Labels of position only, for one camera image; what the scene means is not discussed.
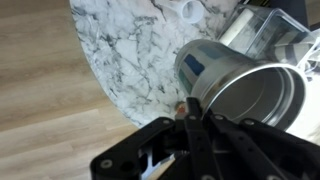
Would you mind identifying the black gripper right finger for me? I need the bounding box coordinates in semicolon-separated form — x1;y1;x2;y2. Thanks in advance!
203;112;320;180

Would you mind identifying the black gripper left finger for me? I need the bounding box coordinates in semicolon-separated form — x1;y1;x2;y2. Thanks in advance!
89;96;224;180

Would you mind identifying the silver metal cup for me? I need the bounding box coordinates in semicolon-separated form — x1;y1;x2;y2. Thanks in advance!
174;38;307;132

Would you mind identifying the small red object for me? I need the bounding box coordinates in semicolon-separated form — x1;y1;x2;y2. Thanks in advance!
175;101;188;117

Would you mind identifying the clear plastic container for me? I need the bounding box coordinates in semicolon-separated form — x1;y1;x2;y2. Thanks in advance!
217;4;320;76

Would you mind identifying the white tube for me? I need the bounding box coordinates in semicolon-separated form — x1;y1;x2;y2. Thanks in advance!
219;7;258;47

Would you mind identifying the black furniture base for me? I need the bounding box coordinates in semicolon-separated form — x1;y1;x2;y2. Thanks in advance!
268;0;309;28

